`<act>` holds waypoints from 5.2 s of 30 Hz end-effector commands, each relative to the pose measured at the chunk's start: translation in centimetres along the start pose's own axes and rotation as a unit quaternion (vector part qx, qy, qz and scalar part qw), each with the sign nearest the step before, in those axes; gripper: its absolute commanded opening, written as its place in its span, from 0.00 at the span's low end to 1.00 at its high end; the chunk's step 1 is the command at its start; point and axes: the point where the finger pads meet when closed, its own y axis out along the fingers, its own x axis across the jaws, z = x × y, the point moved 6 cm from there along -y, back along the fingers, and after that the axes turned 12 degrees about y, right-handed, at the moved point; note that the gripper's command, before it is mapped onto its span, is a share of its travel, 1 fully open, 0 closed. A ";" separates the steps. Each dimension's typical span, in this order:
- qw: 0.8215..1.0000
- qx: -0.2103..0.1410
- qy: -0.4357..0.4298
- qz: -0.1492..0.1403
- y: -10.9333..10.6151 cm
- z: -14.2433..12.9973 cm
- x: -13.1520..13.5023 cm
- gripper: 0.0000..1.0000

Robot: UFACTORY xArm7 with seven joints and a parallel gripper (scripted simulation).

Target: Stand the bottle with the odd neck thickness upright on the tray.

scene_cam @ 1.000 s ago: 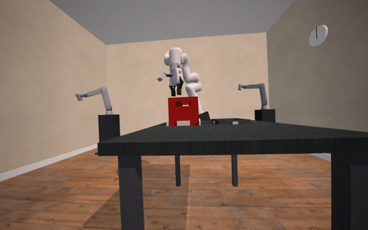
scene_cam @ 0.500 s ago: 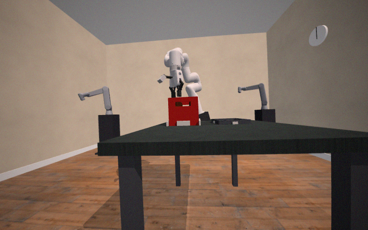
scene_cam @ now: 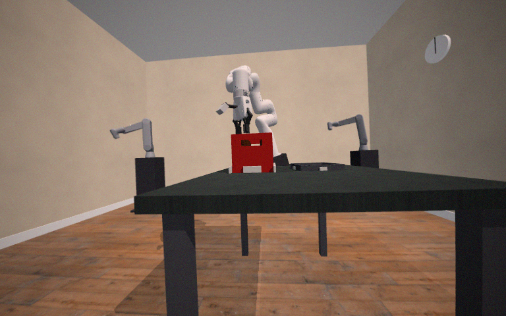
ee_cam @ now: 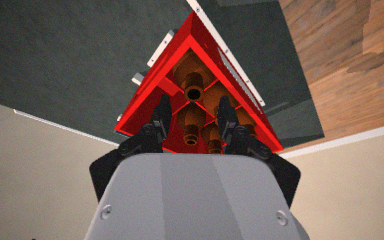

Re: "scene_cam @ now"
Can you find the red divided crate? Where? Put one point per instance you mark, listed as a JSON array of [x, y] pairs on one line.
[[260, 155]]

